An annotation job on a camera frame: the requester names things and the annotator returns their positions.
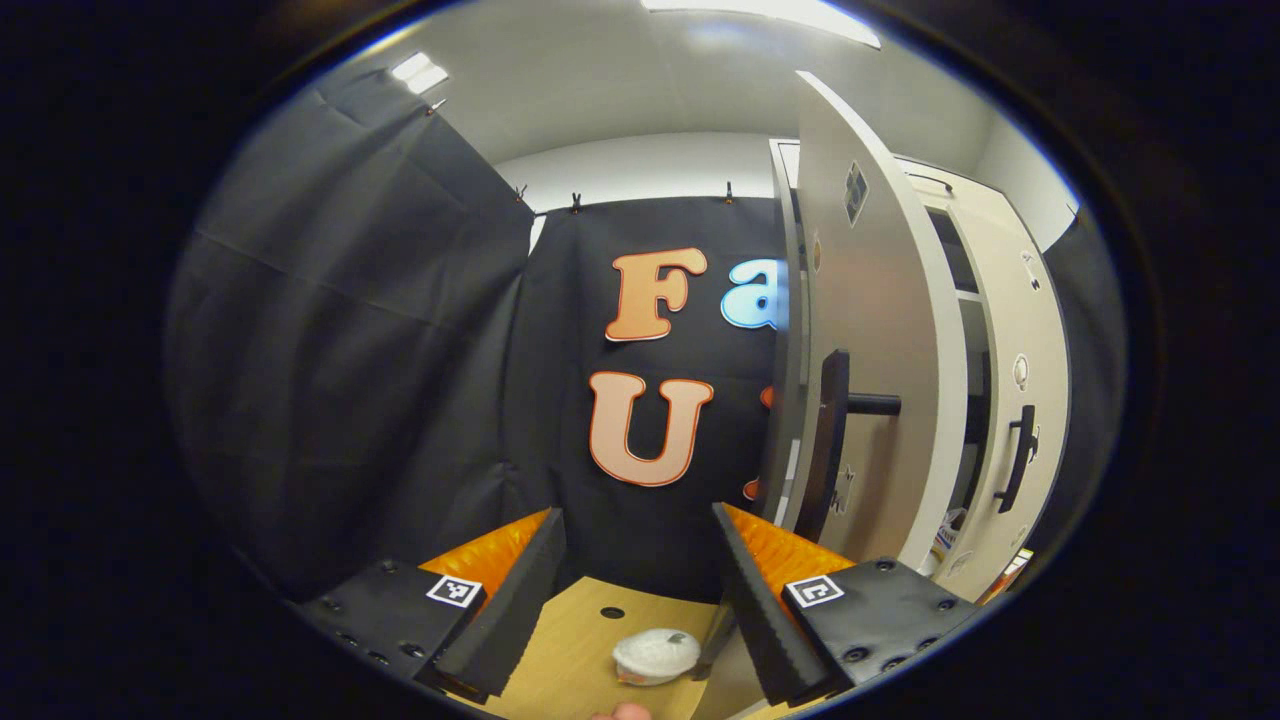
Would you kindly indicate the small ceiling light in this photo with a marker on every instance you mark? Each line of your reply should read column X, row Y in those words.
column 420, row 73

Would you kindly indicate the black backdrop cloth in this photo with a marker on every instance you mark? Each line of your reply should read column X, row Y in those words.
column 350, row 350

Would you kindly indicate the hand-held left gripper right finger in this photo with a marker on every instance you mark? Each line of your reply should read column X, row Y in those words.
column 765, row 610

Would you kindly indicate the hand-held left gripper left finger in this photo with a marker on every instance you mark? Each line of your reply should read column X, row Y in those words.
column 510, row 600

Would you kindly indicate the white shoe cabinet door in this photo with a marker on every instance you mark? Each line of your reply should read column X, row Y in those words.
column 890, row 300
column 1040, row 330

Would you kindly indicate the white grey shoe cabinet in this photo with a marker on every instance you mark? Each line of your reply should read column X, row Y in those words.
column 788, row 420

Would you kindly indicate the large ceiling light panel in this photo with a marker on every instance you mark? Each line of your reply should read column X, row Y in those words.
column 770, row 15

